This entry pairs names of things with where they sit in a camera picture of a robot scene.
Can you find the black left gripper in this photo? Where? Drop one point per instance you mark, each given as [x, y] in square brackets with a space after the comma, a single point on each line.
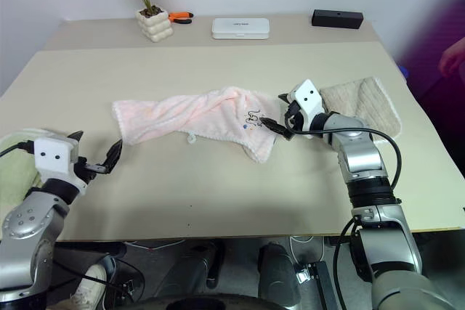
[87, 170]

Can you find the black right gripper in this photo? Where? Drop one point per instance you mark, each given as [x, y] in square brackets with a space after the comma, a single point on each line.
[297, 117]

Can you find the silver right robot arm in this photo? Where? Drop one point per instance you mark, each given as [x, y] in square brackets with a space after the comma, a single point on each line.
[363, 157]

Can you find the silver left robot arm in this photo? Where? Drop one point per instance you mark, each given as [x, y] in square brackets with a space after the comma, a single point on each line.
[25, 223]

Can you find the pink embroidered towel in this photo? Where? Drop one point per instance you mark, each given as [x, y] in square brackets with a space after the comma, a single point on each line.
[203, 114]

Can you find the light green towel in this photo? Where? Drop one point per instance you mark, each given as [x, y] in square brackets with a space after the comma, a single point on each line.
[14, 175]

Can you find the beige folded towel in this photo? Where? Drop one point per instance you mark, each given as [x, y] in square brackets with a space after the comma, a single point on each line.
[370, 103]

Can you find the bystander bare hand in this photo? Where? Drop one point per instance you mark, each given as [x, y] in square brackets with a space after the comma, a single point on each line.
[452, 59]

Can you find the white flat plastic case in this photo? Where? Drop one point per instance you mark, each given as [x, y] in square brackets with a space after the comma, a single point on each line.
[240, 28]

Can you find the black rectangular box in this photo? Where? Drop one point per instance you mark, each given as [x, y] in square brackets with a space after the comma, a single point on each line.
[337, 19]

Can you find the small blue object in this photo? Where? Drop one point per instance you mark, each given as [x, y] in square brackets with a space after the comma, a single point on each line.
[404, 72]

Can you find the white bubble plant pot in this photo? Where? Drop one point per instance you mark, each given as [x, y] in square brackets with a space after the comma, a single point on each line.
[154, 27]

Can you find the white sneaker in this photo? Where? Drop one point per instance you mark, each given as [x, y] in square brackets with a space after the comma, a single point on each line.
[89, 284]

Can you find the dark rounded robot foot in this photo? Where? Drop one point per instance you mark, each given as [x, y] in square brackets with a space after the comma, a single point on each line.
[192, 263]
[278, 273]

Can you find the bystander dark purple clothing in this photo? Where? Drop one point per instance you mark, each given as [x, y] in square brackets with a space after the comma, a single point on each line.
[432, 19]

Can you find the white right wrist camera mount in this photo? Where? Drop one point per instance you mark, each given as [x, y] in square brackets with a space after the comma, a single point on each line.
[307, 97]

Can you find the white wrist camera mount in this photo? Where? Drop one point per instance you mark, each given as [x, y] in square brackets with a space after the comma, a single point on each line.
[54, 159]
[307, 97]

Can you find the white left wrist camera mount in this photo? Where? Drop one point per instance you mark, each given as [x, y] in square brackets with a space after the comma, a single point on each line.
[54, 159]

